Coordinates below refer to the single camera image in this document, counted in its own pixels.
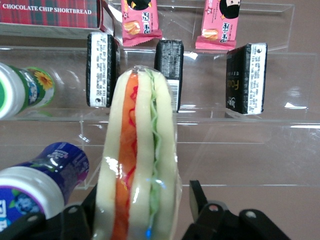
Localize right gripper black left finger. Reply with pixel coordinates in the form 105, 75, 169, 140
0, 184, 99, 240

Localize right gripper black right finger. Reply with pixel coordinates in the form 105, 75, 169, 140
180, 179, 292, 240

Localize plastic sandwich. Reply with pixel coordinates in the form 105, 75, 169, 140
92, 64, 184, 240

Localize blue label white bottle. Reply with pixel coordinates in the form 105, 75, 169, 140
0, 141, 91, 233

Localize clear acrylic stepped shelf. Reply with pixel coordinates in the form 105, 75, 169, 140
0, 0, 320, 191

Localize green label white bottle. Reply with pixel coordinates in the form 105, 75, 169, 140
0, 62, 57, 121

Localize black snack box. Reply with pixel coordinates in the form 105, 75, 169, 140
85, 31, 121, 109
225, 42, 269, 116
153, 39, 185, 114

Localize pink snack packet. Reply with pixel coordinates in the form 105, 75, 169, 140
120, 0, 163, 48
195, 0, 243, 51

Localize red tartan shortbread box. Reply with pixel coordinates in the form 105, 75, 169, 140
0, 0, 115, 35

